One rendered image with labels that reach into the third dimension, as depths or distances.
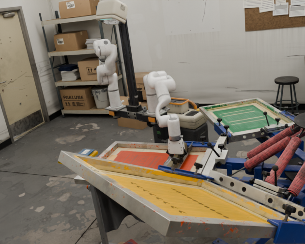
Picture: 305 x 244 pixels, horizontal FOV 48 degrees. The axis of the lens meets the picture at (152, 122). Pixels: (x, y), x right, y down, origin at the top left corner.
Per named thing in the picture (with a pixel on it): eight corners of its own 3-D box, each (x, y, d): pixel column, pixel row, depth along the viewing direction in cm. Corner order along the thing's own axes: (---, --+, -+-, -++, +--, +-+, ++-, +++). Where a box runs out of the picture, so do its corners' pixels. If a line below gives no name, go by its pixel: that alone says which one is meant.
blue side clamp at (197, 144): (172, 152, 248) (171, 143, 246) (174, 149, 252) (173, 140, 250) (212, 154, 237) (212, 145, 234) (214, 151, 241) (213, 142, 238)
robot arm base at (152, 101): (155, 107, 287) (152, 90, 281) (167, 109, 279) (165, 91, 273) (143, 114, 276) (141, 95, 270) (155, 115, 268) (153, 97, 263)
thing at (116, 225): (105, 233, 236) (94, 180, 221) (108, 229, 239) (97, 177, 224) (168, 243, 218) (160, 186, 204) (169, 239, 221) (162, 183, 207)
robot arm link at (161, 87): (149, 82, 244) (169, 79, 246) (156, 107, 235) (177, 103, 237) (150, 68, 230) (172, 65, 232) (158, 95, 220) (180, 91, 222)
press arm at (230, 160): (216, 168, 207) (216, 161, 205) (218, 163, 212) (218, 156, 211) (245, 170, 201) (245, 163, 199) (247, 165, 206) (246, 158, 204)
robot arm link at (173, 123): (162, 114, 219) (176, 111, 220) (164, 129, 222) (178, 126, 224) (168, 121, 205) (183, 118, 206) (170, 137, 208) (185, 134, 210)
